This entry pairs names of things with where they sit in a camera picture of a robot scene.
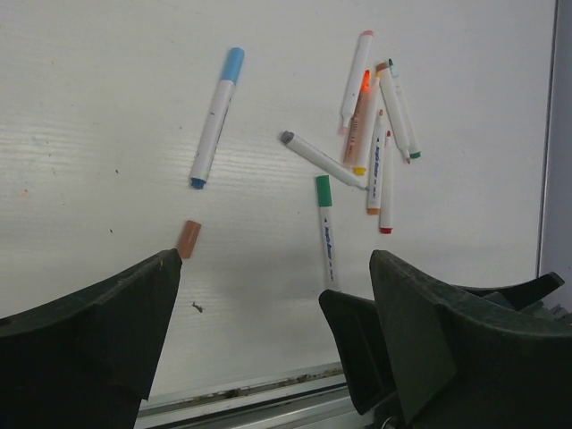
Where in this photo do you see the dark green marker pen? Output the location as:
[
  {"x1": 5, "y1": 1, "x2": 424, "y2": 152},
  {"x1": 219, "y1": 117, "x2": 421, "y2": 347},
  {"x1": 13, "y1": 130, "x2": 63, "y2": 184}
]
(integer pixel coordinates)
[{"x1": 388, "y1": 58, "x2": 422, "y2": 160}]

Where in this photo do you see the brown pen cap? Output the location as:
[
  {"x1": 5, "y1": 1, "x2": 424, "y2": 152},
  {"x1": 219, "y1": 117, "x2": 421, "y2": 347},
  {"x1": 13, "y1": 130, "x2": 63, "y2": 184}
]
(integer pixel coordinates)
[{"x1": 176, "y1": 220, "x2": 202, "y2": 260}]

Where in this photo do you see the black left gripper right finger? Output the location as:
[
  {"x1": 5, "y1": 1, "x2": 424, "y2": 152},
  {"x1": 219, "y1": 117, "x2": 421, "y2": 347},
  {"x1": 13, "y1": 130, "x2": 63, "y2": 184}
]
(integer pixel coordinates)
[{"x1": 369, "y1": 250, "x2": 571, "y2": 428}]

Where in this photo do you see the yellow cap marker pen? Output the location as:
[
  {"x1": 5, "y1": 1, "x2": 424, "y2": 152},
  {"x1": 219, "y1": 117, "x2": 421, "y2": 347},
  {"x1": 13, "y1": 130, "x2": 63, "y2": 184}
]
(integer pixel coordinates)
[{"x1": 353, "y1": 73, "x2": 380, "y2": 176}]

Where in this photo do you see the aluminium front rail frame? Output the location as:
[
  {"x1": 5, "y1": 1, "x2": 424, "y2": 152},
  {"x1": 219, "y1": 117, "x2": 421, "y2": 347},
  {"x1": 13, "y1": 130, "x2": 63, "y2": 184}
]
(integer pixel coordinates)
[{"x1": 135, "y1": 362, "x2": 374, "y2": 428}]

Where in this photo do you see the green cap marker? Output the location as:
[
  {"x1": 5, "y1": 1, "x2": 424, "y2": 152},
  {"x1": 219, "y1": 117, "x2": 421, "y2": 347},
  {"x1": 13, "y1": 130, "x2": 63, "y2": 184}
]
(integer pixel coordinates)
[{"x1": 315, "y1": 175, "x2": 341, "y2": 290}]

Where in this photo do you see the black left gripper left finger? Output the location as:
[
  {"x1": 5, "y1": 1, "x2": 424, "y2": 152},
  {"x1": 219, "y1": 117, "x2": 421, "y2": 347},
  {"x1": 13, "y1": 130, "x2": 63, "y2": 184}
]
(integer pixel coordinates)
[{"x1": 1, "y1": 249, "x2": 182, "y2": 428}]

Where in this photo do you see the pink cap marker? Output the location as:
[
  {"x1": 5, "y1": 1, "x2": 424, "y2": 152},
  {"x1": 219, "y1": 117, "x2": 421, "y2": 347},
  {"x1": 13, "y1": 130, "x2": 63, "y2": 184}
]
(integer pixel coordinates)
[{"x1": 340, "y1": 29, "x2": 374, "y2": 135}]

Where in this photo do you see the light blue cap marker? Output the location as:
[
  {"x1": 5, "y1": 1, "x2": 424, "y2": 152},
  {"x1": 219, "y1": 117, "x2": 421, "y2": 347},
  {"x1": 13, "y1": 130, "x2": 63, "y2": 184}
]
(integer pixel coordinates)
[{"x1": 189, "y1": 47, "x2": 245, "y2": 189}]

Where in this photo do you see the aluminium right side rail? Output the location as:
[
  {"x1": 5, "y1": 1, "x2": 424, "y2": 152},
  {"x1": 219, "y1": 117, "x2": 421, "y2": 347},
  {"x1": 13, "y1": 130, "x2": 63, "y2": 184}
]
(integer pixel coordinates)
[{"x1": 534, "y1": 0, "x2": 572, "y2": 278}]

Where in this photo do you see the red cap marker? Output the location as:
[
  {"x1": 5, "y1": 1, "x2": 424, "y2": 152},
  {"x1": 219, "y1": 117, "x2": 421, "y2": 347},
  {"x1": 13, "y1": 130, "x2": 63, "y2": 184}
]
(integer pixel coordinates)
[{"x1": 379, "y1": 130, "x2": 393, "y2": 235}]

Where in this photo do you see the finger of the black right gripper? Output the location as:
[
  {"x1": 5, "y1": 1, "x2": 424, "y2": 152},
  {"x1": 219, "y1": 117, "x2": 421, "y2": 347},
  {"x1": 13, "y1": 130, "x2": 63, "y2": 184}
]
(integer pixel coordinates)
[
  {"x1": 457, "y1": 272, "x2": 565, "y2": 308},
  {"x1": 318, "y1": 290, "x2": 393, "y2": 415}
]

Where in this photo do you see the grey cap marker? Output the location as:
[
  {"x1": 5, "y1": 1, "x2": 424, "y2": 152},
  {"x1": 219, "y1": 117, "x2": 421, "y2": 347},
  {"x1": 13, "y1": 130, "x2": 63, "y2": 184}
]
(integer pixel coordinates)
[{"x1": 280, "y1": 130, "x2": 368, "y2": 190}]

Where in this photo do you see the brown cap marker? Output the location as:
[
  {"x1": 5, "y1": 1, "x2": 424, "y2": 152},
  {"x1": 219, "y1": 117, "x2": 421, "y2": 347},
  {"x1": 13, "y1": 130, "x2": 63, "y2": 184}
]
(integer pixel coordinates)
[{"x1": 376, "y1": 62, "x2": 411, "y2": 164}]

